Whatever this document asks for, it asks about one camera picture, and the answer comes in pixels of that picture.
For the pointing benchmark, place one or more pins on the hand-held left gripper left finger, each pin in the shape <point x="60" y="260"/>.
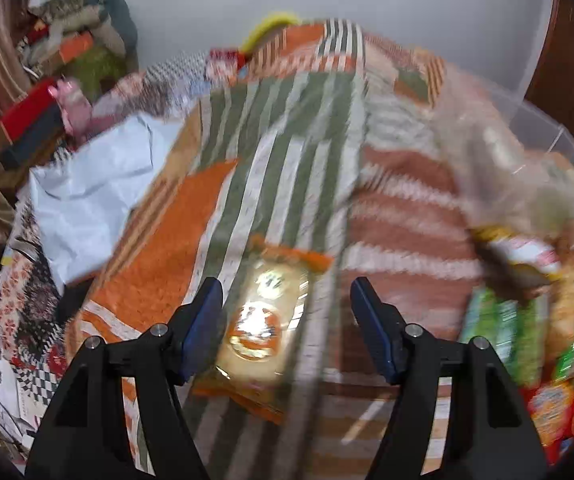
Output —
<point x="202" y="331"/>

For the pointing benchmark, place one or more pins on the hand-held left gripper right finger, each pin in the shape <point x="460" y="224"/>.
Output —
<point x="372" y="327"/>

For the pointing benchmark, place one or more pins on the orange-edged cracker packet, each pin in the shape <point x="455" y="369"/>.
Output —
<point x="262" y="320"/>

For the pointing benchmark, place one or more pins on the clear plastic storage bin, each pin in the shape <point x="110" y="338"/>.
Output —
<point x="542" y="125"/>

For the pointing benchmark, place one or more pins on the green snack packet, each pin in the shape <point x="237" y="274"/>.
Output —
<point x="499" y="330"/>

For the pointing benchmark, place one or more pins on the white and yellow snack packet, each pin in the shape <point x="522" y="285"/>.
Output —
<point x="522" y="255"/>

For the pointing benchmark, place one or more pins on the floral patchwork blanket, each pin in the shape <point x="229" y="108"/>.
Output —
<point x="32" y="310"/>

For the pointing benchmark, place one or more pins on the white sheet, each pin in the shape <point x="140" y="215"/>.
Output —
<point x="97" y="185"/>

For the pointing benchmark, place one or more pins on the striped orange green quilt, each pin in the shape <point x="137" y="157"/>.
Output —
<point x="292" y="150"/>

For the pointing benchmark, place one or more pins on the red snack packet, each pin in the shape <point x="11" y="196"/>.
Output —
<point x="552" y="410"/>

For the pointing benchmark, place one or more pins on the clear cracker bag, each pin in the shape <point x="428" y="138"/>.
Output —
<point x="497" y="145"/>

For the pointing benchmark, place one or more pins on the wooden side table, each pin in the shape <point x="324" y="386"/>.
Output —
<point x="22" y="175"/>

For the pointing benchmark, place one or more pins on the dark grey box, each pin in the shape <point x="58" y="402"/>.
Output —
<point x="34" y="142"/>

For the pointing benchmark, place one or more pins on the pink toy figure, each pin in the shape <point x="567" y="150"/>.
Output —
<point x="74" y="107"/>

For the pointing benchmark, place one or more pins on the red box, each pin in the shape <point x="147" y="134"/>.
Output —
<point x="29" y="110"/>

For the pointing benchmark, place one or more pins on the green box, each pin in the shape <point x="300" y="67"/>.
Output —
<point x="98" y="67"/>

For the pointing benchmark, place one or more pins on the yellow foam tube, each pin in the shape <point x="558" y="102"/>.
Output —
<point x="267" y="27"/>

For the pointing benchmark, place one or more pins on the orange cardboard box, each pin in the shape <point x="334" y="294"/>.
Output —
<point x="76" y="45"/>

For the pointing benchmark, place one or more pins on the brown wooden door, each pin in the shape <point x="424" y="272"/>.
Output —
<point x="567" y="60"/>

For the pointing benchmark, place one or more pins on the pile of patterned cushions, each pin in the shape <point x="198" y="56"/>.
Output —
<point x="67" y="12"/>

